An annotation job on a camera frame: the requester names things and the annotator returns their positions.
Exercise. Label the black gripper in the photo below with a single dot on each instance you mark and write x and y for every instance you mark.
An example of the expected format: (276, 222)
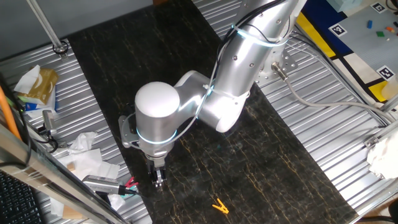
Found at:
(156, 165)

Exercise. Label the golden yellow tissue box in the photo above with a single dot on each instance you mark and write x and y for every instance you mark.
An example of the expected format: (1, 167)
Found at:
(43, 85)

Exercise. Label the orange tube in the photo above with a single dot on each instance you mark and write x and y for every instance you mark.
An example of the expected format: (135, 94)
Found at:
(7, 115)

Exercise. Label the black gold-veined marble mat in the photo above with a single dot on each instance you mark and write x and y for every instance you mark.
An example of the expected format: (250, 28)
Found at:
(202, 193)

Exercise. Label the red clothespin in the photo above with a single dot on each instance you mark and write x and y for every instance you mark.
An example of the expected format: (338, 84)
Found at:
(131, 182)

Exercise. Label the small orange brick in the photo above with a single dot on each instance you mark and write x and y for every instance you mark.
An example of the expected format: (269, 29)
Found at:
(390, 29)

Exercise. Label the black white fiducial tag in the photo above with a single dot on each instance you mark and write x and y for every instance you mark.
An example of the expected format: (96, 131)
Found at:
(378, 7)
(385, 72)
(337, 30)

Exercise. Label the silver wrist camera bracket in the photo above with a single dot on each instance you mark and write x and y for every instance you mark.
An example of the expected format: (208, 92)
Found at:
(127, 133)

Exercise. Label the metal pole with foot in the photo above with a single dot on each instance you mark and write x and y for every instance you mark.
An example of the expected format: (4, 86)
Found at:
(46, 28)

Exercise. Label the aluminium profile with bracket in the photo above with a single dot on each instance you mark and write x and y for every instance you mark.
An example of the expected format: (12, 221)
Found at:
(371, 142)

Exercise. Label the grey board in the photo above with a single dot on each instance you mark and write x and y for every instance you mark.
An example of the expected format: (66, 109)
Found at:
(363, 46)

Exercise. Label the white cloth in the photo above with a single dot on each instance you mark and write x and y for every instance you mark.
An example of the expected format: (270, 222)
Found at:
(384, 157)

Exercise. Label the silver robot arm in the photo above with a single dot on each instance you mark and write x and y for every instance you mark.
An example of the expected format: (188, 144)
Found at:
(155, 112)

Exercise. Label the blue yellow white patterned mat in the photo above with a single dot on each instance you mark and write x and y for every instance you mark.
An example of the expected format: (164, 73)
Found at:
(323, 28)

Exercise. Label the small blue brick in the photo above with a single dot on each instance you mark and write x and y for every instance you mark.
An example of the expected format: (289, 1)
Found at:
(369, 24)

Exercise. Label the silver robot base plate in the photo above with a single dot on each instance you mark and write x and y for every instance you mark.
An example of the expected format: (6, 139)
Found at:
(289, 63)

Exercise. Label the crumpled white paper pile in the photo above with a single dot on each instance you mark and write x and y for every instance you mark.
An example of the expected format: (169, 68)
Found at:
(46, 179)

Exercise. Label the teal clothespin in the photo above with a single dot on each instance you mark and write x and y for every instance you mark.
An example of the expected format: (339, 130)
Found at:
(134, 187)

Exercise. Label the white tissue in box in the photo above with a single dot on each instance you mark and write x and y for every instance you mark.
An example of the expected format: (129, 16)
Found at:
(28, 79)

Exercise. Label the crumpled white tissue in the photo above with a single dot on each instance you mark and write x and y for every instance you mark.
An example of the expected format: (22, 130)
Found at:
(82, 141)

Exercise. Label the orange clothespin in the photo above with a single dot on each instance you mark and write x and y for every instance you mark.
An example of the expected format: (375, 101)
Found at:
(221, 208)

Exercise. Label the black keyboard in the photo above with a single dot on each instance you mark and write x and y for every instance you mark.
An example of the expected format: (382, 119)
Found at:
(17, 202)

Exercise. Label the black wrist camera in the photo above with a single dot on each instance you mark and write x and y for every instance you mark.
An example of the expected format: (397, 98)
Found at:
(130, 110)

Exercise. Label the light blue box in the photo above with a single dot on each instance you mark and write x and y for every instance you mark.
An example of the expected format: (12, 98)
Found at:
(345, 3)

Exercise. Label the small green brick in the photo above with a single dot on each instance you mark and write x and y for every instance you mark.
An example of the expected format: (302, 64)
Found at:
(380, 33)

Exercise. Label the blue white tissue pack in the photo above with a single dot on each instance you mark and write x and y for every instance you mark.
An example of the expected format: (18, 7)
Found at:
(40, 109)

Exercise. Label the ribbed silver camera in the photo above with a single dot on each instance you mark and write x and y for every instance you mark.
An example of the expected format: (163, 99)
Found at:
(99, 183)

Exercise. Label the small wooden block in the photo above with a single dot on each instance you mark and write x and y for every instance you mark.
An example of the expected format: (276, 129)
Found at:
(71, 166)

